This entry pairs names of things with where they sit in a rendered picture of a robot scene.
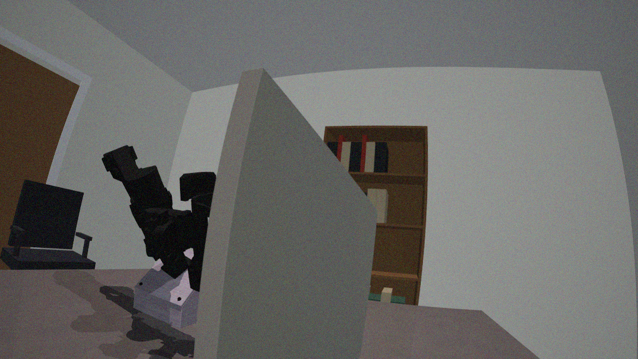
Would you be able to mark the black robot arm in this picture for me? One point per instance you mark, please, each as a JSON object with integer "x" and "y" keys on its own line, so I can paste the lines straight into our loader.
{"x": 150, "y": 202}

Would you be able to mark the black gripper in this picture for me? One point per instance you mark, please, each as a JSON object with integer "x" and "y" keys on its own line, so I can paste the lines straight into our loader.
{"x": 192, "y": 230}

